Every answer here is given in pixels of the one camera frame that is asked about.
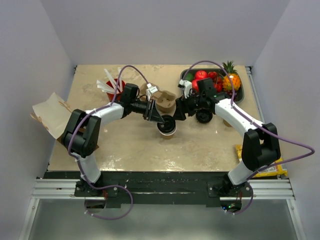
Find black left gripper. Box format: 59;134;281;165
130;98;165;124

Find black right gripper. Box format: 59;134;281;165
172;91;205;121

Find black coffee cup lid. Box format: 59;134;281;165
157;114;176;134

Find brown paper coffee cup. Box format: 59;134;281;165
159;130;176;140

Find brown paper bag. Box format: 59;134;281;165
30;91;101;152

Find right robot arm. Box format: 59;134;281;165
173;78;281;197

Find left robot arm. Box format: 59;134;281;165
61;83;165;196

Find red apple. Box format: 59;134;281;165
191;79;199;93
194;70;208;80

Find green lime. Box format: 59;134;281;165
184;72;194;82

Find red straw holder cup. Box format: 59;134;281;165
106;78;126;102

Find open brown paper cup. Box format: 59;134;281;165
223;120;232;127

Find bunch of dark red grapes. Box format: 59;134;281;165
226;90;237;99

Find grey fruit tray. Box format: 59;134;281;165
179;67;245;104

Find pineapple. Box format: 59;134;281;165
222;60;242;92

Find yellow snack bag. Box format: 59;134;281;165
234;144;288;178

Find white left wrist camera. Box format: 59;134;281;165
145;83;158;100

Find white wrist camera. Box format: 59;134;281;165
178;79;192;99
145;83;158;100

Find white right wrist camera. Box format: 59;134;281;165
178;79;192;99

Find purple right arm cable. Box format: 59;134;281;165
185;59;315;215

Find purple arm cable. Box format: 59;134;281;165
185;59;315;215
67;64;153;221

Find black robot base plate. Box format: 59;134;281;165
43;170;254;209

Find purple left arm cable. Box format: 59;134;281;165
67;64;153;221

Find aluminium frame rail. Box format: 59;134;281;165
32;178;296;200

